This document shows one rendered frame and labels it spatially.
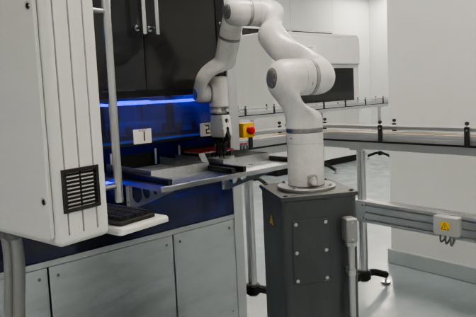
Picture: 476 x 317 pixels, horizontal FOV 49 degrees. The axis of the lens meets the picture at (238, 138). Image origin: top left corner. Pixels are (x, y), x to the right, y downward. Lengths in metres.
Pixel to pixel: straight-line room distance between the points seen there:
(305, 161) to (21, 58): 0.88
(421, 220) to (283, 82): 1.41
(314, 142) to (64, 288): 1.09
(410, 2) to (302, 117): 1.92
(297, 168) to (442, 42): 1.84
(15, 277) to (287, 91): 1.01
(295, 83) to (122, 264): 1.06
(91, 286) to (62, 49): 1.06
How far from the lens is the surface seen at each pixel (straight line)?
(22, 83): 1.48
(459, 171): 3.33
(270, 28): 1.83
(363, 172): 2.98
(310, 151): 1.67
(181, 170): 1.98
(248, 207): 2.80
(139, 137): 2.17
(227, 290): 2.59
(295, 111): 1.66
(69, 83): 1.44
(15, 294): 1.80
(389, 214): 2.90
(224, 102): 2.24
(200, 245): 2.42
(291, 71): 1.63
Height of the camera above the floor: 1.19
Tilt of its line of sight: 5 degrees down
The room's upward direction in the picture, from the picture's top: 3 degrees counter-clockwise
